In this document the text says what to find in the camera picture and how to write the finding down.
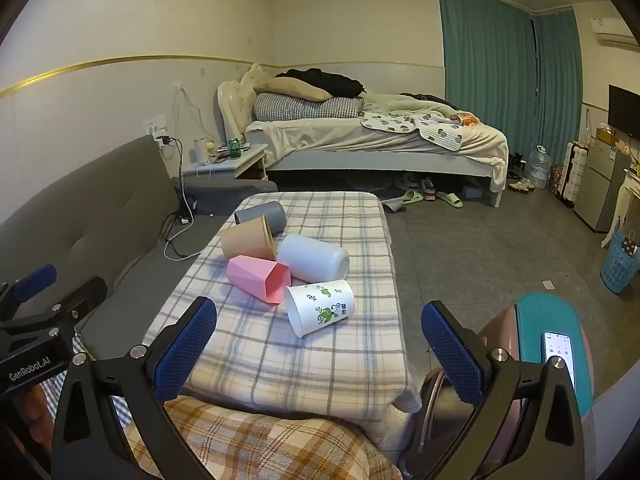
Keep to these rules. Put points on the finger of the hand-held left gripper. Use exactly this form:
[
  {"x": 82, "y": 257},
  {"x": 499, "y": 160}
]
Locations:
[
  {"x": 85, "y": 295},
  {"x": 35, "y": 277}
]

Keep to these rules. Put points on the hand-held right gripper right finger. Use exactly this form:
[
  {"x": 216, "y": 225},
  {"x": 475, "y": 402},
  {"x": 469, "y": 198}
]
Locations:
[{"x": 450, "y": 355}]

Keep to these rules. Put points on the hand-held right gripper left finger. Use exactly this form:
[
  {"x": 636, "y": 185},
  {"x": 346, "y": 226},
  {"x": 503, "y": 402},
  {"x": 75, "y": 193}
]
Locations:
[{"x": 185, "y": 350}]

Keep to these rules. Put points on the white cup with green print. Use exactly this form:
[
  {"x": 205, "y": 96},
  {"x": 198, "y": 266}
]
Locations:
[{"x": 305, "y": 310}]

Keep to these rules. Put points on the pink cup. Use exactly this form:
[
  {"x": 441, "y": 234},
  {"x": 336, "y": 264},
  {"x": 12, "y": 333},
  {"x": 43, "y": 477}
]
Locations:
[{"x": 250, "y": 272}]

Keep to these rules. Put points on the tan cup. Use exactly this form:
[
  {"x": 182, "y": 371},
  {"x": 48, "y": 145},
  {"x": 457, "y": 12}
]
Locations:
[{"x": 245, "y": 242}]

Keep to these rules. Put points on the pale blue cup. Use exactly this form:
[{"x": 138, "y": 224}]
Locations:
[{"x": 310, "y": 257}]

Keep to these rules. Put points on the grey cup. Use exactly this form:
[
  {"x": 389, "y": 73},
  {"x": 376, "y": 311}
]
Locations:
[{"x": 270, "y": 212}]

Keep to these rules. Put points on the grey sofa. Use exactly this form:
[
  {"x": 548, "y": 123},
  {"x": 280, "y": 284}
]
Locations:
[{"x": 100, "y": 220}]

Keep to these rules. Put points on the teal stool cushion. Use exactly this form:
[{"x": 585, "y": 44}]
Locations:
[{"x": 545, "y": 315}]

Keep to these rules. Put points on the smartphone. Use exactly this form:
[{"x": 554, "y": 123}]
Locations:
[{"x": 559, "y": 355}]

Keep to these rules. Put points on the orange plaid cloth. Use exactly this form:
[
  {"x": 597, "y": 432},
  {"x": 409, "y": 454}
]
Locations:
[{"x": 260, "y": 440}]

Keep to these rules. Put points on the grey plaid blanket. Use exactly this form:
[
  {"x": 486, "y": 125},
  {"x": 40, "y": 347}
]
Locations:
[{"x": 310, "y": 360}]

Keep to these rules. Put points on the green slipper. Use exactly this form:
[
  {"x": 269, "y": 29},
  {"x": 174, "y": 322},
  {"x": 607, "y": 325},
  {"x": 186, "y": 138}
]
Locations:
[
  {"x": 412, "y": 197},
  {"x": 450, "y": 201}
]

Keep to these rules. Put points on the white shoes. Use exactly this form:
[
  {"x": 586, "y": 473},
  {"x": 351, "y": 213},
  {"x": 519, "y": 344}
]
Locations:
[{"x": 521, "y": 185}]

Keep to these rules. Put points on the white bottle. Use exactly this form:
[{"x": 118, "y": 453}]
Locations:
[{"x": 201, "y": 150}]

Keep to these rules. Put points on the blue laundry basket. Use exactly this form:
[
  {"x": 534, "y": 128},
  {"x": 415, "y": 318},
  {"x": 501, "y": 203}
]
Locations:
[{"x": 617, "y": 270}]

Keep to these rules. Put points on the white nightstand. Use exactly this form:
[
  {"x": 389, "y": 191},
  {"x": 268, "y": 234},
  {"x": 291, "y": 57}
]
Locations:
[{"x": 250, "y": 160}]

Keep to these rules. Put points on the clear water jug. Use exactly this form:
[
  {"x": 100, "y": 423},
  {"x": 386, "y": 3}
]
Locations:
[{"x": 540, "y": 170}]

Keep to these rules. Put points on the green can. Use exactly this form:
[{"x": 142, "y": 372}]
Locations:
[{"x": 234, "y": 149}]

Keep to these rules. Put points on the striped suitcase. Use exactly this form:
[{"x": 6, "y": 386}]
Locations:
[{"x": 570, "y": 175}]

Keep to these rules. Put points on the bed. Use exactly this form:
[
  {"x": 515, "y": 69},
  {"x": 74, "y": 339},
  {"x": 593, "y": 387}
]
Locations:
[{"x": 350, "y": 160}]

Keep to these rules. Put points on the grey fridge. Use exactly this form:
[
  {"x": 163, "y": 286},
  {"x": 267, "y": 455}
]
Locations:
[{"x": 597, "y": 185}]

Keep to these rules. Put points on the white ornate table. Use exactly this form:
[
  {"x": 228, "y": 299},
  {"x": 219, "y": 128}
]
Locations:
[{"x": 625, "y": 195}]

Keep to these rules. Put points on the printed quilted mat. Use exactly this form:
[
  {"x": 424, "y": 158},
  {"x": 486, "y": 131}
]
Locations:
[{"x": 400, "y": 122}]

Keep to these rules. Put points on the cream headboard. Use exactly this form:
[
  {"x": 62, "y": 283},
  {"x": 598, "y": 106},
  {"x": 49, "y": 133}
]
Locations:
[{"x": 235, "y": 105}]

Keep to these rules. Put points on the pale green blanket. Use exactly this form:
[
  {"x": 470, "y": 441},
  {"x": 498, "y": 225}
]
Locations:
[{"x": 400, "y": 105}]

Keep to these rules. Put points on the checked pillow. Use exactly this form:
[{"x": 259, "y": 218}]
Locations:
[{"x": 300, "y": 107}]

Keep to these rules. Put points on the yellow boxes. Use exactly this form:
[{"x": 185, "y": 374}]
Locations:
[{"x": 606, "y": 136}]

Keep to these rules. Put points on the beige pillow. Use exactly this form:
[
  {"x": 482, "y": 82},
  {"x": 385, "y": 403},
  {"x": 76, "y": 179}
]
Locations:
[{"x": 295, "y": 89}]

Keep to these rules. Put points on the teal curtain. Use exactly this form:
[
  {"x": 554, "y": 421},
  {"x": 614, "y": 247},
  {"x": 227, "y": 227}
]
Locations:
[
  {"x": 485, "y": 60},
  {"x": 557, "y": 85}
]

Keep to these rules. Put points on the black clothing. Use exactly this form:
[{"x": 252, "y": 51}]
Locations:
[{"x": 330, "y": 82}]

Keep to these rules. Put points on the black television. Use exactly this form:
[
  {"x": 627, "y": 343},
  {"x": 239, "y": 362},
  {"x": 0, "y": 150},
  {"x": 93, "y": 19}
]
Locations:
[{"x": 624, "y": 110}]

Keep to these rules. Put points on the white air conditioner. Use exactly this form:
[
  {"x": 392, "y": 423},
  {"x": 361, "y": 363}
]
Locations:
[{"x": 612, "y": 32}]

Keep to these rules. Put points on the wall socket with charger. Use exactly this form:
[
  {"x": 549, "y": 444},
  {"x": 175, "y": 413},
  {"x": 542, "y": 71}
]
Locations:
[{"x": 159, "y": 132}]

